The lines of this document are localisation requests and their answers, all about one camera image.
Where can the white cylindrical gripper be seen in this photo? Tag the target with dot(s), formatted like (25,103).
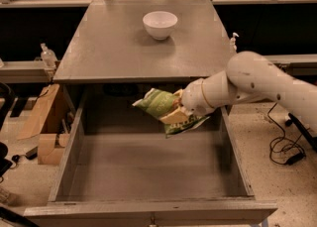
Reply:
(193,98)

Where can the green jalapeno chip bag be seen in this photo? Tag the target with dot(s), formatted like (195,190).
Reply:
(159,103)

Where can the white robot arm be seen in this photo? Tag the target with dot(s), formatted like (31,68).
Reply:
(247,77)

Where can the open grey top drawer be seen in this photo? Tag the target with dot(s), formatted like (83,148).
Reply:
(119,169)

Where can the small white pump bottle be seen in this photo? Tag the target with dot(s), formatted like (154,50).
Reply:
(233,41)

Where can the white ceramic bowl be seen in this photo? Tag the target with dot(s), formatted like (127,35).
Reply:
(159,24)

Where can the grey wooden cabinet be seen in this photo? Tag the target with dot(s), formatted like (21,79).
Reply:
(111,44)

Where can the brown cardboard box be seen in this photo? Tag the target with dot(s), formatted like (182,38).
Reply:
(50,121)

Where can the clear pump bottle left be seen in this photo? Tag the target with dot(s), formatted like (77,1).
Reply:
(48,56)

